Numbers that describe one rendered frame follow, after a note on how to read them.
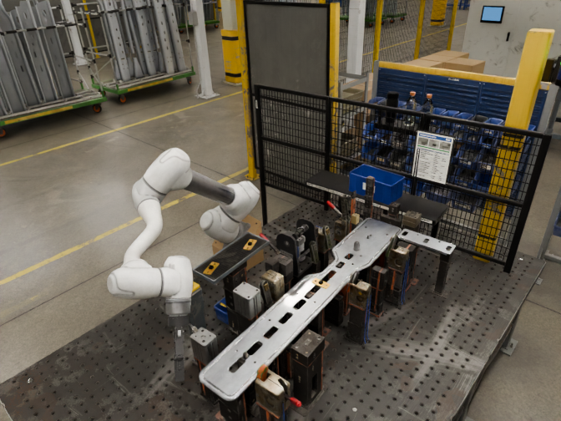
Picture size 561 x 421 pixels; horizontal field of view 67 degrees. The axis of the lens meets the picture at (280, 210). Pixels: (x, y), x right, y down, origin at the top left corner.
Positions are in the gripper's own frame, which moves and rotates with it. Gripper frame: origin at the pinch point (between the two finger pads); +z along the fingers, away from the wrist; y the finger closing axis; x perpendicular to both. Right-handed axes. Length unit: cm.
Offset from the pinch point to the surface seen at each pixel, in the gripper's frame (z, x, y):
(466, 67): -298, -377, 272
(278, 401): 9.7, -32.4, -13.3
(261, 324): -13.1, -34.6, 18.8
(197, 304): -22.7, -8.4, 24.8
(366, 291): -24, -82, 14
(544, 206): -96, -379, 189
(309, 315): -16, -55, 17
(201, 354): -3.6, -9.1, 15.2
